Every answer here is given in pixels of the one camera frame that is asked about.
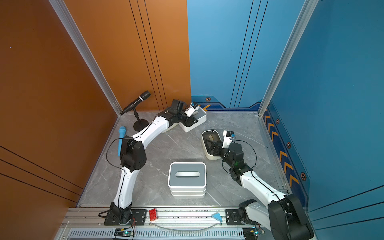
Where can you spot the cream box brown lid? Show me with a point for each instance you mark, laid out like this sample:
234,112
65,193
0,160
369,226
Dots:
173,126
208,137

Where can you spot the left circuit board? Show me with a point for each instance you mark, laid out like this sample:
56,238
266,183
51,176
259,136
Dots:
124,234

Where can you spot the circuit board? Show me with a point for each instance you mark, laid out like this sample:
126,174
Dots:
252,233
124,234

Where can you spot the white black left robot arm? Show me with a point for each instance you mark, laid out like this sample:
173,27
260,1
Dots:
133,155

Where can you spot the right circuit board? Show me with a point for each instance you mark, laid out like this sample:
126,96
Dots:
252,233

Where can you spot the red block on rail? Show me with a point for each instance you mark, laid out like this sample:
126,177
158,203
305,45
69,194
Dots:
153,215

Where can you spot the blue toy microphone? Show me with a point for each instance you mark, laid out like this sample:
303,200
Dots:
122,134

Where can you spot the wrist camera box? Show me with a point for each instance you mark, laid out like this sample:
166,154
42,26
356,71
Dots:
229,137
192,110

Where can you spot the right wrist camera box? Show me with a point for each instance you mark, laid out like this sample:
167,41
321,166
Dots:
229,137

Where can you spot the black microphone on stand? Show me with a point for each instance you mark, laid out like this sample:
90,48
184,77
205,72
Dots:
139,124

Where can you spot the white box grey lid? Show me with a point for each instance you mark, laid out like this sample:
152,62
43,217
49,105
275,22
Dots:
187,176
200,115
189,196

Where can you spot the white box bamboo lid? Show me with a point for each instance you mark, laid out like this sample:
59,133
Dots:
187,192

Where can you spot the blue triangular piece on rail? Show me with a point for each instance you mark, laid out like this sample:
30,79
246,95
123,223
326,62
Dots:
217,217

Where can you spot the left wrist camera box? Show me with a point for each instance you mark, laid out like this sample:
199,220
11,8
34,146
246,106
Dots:
192,110

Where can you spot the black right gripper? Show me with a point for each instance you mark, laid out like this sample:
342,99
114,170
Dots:
214,146

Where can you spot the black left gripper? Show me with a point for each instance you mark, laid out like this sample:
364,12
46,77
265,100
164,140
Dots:
191,121

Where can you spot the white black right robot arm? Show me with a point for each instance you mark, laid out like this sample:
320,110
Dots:
281,214

